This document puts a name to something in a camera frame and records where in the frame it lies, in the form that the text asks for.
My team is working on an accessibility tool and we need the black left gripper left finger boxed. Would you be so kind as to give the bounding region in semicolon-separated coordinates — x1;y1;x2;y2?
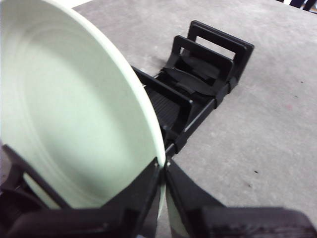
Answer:
0;162;163;238

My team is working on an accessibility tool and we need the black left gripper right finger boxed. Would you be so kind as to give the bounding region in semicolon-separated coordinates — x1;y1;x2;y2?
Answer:
165;161;317;238

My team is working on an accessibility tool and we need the pale green round plate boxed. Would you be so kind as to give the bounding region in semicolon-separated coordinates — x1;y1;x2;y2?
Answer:
0;0;184;238

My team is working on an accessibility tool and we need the black plastic plate rack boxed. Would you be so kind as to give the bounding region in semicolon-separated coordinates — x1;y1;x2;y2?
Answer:
0;19;256;217

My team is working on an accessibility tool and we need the dark blurred background object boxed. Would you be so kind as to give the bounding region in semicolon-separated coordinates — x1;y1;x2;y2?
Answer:
282;0;317;12

